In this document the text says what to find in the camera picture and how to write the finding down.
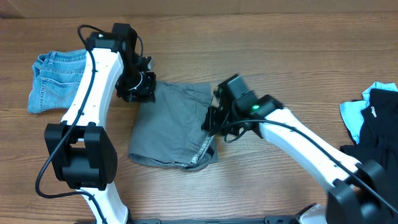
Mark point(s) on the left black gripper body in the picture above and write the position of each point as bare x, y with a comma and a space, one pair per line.
144, 88

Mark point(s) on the folded blue denim jeans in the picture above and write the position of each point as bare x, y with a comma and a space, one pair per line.
56, 78

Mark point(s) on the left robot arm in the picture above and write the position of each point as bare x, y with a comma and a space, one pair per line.
82, 160

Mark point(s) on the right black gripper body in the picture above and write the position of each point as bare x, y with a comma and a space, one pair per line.
218, 117

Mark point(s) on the black garment with logo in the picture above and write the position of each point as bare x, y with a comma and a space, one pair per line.
378, 134

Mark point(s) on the light blue garment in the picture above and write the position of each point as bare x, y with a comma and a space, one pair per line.
351, 110

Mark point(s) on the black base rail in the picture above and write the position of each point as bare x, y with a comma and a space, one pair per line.
282, 219

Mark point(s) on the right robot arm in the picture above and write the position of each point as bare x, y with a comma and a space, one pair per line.
356, 192

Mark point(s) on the grey shorts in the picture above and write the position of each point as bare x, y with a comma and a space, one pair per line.
168, 133

